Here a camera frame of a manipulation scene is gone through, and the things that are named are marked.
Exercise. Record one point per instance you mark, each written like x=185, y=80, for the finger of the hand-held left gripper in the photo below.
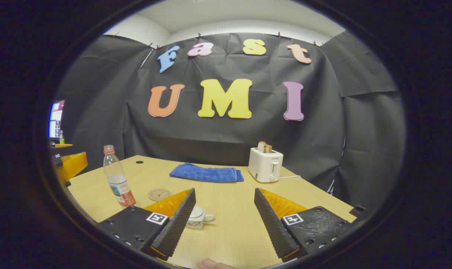
x=73, y=164
x=61, y=145

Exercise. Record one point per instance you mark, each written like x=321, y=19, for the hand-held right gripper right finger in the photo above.
x=276, y=228

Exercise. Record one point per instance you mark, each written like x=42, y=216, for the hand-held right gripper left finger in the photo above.
x=173, y=228

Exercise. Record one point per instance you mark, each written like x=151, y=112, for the white ceramic teacup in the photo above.
x=195, y=223

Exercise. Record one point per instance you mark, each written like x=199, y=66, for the white teacup lid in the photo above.
x=197, y=212

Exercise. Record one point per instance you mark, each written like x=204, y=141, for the round cork coaster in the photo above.
x=159, y=195

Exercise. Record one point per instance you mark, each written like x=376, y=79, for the clear plastic water bottle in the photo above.
x=115, y=175

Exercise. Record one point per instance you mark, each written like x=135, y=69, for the small green bottle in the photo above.
x=62, y=138

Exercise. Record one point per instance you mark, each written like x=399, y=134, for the computer monitor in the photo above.
x=56, y=119

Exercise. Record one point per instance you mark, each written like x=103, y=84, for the white toaster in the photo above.
x=263, y=166

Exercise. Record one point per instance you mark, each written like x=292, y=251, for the blue folded towel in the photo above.
x=205, y=173

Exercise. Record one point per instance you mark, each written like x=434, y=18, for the bread slice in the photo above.
x=264, y=147

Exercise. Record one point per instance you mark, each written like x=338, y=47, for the black table edge clamp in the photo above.
x=357, y=210

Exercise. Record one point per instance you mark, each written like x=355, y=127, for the black backdrop cloth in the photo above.
x=229, y=134

